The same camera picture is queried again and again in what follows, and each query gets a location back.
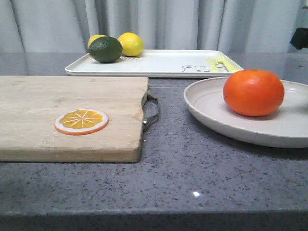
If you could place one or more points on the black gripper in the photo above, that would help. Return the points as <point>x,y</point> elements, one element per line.
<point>300,38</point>

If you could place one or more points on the orange tangerine fruit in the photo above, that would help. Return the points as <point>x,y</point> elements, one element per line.
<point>253,92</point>

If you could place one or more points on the beige round plate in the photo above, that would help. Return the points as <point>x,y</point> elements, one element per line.
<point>287,127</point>

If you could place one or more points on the white rectangular tray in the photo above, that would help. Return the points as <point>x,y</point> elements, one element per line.
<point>153,63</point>

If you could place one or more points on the grey curtain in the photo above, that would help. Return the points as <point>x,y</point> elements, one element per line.
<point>223,25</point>

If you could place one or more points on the yellow plastic fork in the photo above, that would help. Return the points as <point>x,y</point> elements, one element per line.
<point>229,65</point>

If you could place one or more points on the yellow plastic knife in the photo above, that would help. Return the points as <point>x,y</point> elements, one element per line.
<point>213,65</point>

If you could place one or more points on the yellow lemon right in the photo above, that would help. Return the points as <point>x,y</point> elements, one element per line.
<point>132,44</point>

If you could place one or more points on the yellow lemon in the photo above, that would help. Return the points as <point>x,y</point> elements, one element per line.
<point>94,37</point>
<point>132,44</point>

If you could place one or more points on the green lime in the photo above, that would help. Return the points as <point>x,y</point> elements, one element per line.
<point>105,49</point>

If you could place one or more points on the yellow lemon left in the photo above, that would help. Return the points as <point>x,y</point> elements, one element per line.
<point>94,37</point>

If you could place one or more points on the orange slice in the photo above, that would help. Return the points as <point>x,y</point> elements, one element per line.
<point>81,122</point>

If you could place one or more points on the wooden cutting board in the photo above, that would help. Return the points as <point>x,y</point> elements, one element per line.
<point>30,105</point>

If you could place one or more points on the metal cutting board handle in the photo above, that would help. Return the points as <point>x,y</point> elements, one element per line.
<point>151,109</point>

